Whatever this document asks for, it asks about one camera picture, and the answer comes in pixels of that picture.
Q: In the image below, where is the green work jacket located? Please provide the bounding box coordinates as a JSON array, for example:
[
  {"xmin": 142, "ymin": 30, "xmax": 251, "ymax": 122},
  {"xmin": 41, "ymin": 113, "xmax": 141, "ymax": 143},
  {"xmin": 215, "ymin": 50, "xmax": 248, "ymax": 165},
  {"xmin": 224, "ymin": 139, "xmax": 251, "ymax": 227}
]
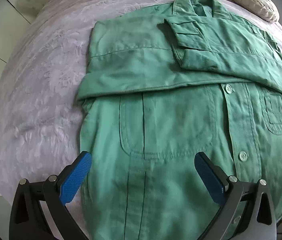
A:
[{"xmin": 77, "ymin": 0, "xmax": 282, "ymax": 239}]

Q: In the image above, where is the lilac embossed bed blanket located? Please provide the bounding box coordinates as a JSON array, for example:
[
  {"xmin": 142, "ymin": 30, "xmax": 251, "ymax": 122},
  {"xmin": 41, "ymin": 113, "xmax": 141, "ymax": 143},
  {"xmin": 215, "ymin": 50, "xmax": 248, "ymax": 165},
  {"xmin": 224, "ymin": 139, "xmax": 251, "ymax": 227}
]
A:
[{"xmin": 0, "ymin": 0, "xmax": 282, "ymax": 240}]

